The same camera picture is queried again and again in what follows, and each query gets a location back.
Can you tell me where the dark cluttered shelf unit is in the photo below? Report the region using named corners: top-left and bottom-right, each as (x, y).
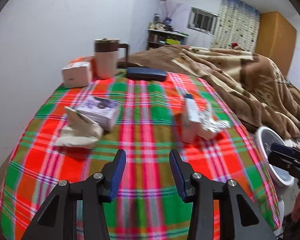
top-left (147, 14), bottom-right (189, 50)

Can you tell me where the white orange small box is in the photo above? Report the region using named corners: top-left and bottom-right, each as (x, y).
top-left (62, 56), bottom-right (94, 88)

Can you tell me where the white round trash bin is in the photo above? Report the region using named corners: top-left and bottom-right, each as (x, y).
top-left (254, 126), bottom-right (295, 188)

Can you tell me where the patterned window curtain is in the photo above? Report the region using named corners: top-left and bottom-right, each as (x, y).
top-left (211, 0), bottom-right (261, 52)

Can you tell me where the dark blue glasses case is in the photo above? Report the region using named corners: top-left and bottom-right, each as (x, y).
top-left (126, 67), bottom-right (167, 82)

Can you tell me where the purple dried flower bunch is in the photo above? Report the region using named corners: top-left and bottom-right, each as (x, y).
top-left (159, 0), bottom-right (184, 25)

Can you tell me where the orange wooden wardrobe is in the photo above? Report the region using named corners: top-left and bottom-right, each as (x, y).
top-left (255, 11), bottom-right (297, 76)

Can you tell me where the brown fleece blanket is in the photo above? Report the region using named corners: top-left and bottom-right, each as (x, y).
top-left (118, 45), bottom-right (300, 139)

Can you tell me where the barred window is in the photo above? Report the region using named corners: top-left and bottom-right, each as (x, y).
top-left (187, 7), bottom-right (218, 35)

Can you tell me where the colourful plaid bed cloth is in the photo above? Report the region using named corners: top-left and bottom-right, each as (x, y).
top-left (0, 72), bottom-right (280, 239)

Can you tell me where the crumpled beige paper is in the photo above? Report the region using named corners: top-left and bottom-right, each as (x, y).
top-left (55, 107), bottom-right (104, 149)

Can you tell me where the beige mug with brown lid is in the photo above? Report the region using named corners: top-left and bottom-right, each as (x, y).
top-left (94, 38), bottom-right (129, 79)

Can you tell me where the small purple printed box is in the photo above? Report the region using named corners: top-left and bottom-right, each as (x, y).
top-left (76, 95), bottom-right (120, 132)

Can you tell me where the patterned white paper bag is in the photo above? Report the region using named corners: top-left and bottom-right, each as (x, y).
top-left (197, 103), bottom-right (230, 140)

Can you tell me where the tall white blue carton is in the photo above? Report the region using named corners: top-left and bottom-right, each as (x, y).
top-left (181, 93), bottom-right (202, 143)

